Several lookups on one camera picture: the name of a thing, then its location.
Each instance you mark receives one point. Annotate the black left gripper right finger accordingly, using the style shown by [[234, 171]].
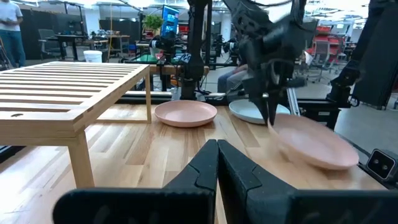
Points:
[[280, 205]]

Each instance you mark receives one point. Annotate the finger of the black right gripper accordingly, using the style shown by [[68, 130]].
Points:
[[274, 107], [263, 107]]

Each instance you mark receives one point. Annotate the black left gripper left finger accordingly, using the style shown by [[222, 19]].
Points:
[[140, 205]]

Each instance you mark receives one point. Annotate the pale plate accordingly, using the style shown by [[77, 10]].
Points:
[[244, 112]]

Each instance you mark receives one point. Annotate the pink plate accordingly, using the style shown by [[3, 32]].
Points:
[[185, 113], [314, 146]]

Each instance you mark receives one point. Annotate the black background robot arm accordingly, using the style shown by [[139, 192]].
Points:
[[195, 37]]

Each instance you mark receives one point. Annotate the slatted wooden shelf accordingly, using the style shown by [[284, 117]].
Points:
[[37, 126]]

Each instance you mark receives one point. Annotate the person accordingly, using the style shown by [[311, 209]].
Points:
[[230, 79], [9, 18]]

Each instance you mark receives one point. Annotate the lit computer monitor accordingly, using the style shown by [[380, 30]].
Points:
[[170, 20]]

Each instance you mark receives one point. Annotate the black partition panel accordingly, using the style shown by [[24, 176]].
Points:
[[382, 62]]

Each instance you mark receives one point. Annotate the green leafy plant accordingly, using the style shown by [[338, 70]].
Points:
[[153, 22]]

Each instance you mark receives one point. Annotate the white bucket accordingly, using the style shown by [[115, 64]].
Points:
[[92, 56]]

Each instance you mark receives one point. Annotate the wooden desk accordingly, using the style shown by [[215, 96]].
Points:
[[105, 40]]

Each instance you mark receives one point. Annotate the black desk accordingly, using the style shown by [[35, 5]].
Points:
[[71, 38]]

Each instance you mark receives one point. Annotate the grey office chair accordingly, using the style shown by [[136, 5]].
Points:
[[46, 42]]

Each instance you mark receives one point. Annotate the aluminium frame strut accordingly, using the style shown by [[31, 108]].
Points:
[[292, 99]]

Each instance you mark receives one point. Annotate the black table frame rail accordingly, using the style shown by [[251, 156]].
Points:
[[140, 99]]

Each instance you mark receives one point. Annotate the black table-level camera box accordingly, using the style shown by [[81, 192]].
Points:
[[381, 164]]

